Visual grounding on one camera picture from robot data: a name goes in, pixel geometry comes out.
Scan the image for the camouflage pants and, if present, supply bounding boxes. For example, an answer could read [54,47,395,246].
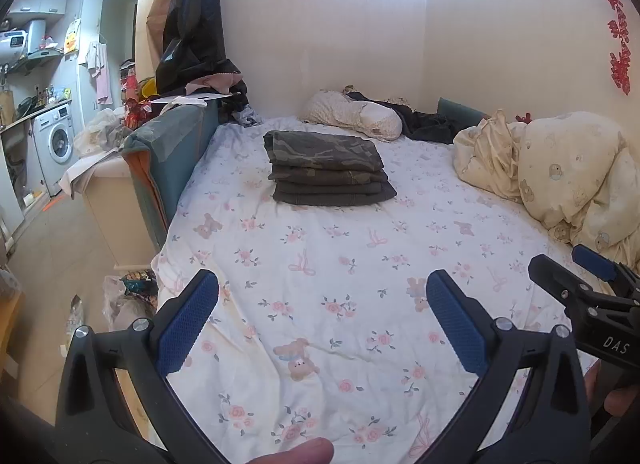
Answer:
[264,131,387,186]

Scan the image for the dark grey folded pants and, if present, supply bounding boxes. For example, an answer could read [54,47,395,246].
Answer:
[269,165,397,207]

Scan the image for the white water heater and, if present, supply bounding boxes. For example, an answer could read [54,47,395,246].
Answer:
[1,19,46,68]

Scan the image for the black clothing by pillow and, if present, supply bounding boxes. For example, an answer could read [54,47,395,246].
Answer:
[343,85,461,145]

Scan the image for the right hand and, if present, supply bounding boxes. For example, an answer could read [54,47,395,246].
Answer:
[585,360,639,418]

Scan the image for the white washing machine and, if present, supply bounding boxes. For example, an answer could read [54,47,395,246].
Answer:
[32,102,77,198]

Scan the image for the teal bed headboard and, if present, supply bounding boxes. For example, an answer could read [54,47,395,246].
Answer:
[122,100,219,250]

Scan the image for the dark hanging clothes pile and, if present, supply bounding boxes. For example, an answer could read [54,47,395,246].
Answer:
[146,0,248,116]

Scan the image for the red paper wall decoration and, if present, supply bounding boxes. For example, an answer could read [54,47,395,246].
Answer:
[606,0,631,96]

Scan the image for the cream bear print quilt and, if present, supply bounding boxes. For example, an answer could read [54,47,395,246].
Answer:
[454,111,639,269]

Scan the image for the left hand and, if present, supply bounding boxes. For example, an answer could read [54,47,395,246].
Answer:
[248,437,334,464]

